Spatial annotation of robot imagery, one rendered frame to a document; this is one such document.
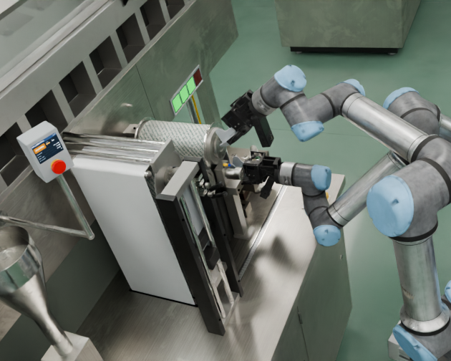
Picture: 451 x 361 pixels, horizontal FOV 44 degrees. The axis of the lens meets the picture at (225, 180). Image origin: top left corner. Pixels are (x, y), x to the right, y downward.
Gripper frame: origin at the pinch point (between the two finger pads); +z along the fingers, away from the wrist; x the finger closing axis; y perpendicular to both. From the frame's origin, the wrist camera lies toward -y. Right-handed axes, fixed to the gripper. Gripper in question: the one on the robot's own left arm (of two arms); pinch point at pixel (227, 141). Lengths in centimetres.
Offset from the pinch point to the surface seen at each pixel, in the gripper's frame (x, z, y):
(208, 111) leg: -77, 72, 0
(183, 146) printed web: 5.6, 8.6, 8.6
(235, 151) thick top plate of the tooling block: -23.5, 25.2, -10.3
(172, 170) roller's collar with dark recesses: 25.5, -3.9, 9.2
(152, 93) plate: -18.5, 26.2, 26.0
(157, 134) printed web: 3.6, 14.8, 16.6
